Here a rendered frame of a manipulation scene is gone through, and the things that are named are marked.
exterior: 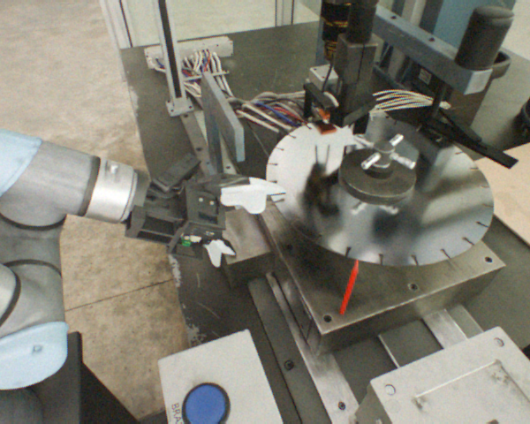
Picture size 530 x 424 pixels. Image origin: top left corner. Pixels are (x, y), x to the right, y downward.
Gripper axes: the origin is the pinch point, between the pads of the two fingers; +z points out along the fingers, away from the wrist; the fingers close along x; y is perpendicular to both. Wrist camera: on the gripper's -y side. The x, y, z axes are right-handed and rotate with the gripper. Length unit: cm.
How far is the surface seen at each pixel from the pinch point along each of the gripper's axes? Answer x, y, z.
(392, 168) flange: 17.7, 1.4, 11.6
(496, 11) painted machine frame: 40.5, -13.6, 20.3
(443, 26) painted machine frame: 37, -55, 49
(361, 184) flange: 13.9, 2.3, 8.4
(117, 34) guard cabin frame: -26, -108, -22
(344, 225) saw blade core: 10.6, 8.5, 4.9
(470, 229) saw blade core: 19.2, 12.3, 18.5
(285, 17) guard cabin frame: 7, -121, 36
